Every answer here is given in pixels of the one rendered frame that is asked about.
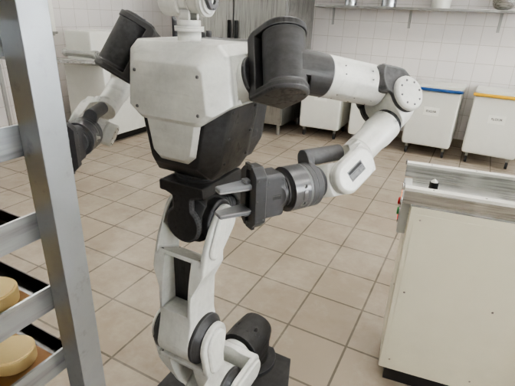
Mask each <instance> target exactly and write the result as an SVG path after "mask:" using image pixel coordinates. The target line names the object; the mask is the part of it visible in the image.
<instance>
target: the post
mask: <svg viewBox="0 0 515 386"><path fill-rule="evenodd" d="M0 36H1V40H2V47H3V51H4V55H5V63H6V67H7V71H8V78H9V82H10V86H11V93H12V97H13V101H14V105H15V112H16V116H17V121H18V128H19V132H20V137H21V144H22V148H23V152H24V156H25V163H26V167H27V171H28V178H29V182H30V186H31V193H32V198H33V202H34V209H35V213H36V217H37V221H38V228H39V232H40V236H41V243H42V247H43V251H44V258H45V263H46V267H47V271H48V278H49V282H50V286H51V293H52V297H53V301H54V308H55V312H56V317H57V324H58V328H59V332H60V336H61V344H62V348H63V352H64V359H65V363H66V367H67V374H68V378H69V382H70V386H106V382H105V377H104V371H103V362H102V356H101V350H100V341H99V336H98V331H97V321H96V316H95V310H94V305H93V296H92V290H91V285H90V275H89V270H88V265H87V255H86V250H85V244H84V235H83V230H82V224H81V219H80V209H79V204H78V199H77V189H76V184H75V178H74V169H73V164H72V158H71V149H70V143H69V138H68V133H67V124H66V118H65V112H64V103H63V97H62V92H61V83H60V77H59V72H58V67H57V58H56V52H55V46H54V37H53V31H52V27H51V17H50V12H49V6H48V0H0Z"/></svg>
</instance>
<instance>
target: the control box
mask: <svg viewBox="0 0 515 386"><path fill-rule="evenodd" d="M404 182H405V184H406V185H412V178H405V179H404ZM404 182H403V185H404ZM403 195H404V190H403V187H402V197H401V199H403ZM401 199H400V202H401V205H400V203H399V214H398V215H397V216H398V217H397V221H396V222H397V227H396V232H398V233H402V234H404V233H405V226H406V222H407V218H408V212H409V208H410V207H411V204H406V203H402V201H401Z"/></svg>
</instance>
